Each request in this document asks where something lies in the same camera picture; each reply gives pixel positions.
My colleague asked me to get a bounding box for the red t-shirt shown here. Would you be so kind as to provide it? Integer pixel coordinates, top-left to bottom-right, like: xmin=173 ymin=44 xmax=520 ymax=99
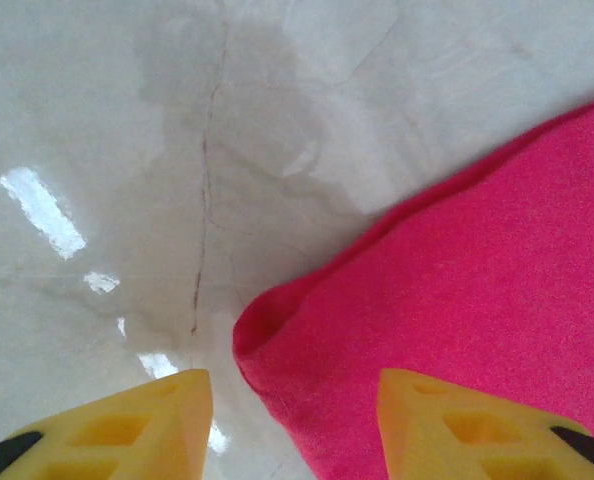
xmin=232 ymin=89 xmax=594 ymax=480

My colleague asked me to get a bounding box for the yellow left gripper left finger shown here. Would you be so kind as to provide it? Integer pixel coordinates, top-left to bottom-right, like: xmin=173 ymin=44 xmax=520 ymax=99
xmin=0 ymin=368 xmax=214 ymax=480

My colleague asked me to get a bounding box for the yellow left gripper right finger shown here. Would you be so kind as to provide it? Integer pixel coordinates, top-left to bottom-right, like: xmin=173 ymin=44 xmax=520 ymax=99
xmin=379 ymin=368 xmax=594 ymax=480

